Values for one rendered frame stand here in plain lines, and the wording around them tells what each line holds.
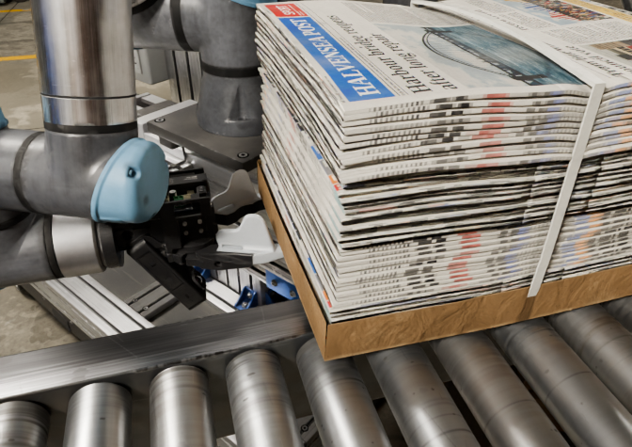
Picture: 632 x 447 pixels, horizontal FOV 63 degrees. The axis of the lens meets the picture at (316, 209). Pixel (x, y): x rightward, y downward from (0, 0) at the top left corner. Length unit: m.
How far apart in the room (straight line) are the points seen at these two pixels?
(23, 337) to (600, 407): 1.58
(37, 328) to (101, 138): 1.38
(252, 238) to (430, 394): 0.24
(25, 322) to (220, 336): 1.39
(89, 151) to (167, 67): 0.77
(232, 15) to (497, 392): 0.56
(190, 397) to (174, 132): 0.48
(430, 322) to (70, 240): 0.36
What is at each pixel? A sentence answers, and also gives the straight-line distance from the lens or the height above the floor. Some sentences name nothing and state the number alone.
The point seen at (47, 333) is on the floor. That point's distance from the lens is 1.78.
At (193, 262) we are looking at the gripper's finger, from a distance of 0.57.
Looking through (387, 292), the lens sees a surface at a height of 0.87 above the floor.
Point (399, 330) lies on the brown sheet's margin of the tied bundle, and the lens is 0.45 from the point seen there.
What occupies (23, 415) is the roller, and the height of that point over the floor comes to 0.80.
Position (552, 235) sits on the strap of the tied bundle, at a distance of 0.46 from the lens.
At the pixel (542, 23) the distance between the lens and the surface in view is 0.57.
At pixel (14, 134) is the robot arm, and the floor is 0.96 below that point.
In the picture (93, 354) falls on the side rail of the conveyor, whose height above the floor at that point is 0.80.
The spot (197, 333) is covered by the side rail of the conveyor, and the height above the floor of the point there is 0.80.
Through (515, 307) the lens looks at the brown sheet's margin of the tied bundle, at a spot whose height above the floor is 0.83.
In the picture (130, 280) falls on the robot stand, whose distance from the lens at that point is 1.53.
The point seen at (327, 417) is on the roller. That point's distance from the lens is 0.44.
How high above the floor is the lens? 1.15
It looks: 33 degrees down
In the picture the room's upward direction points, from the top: straight up
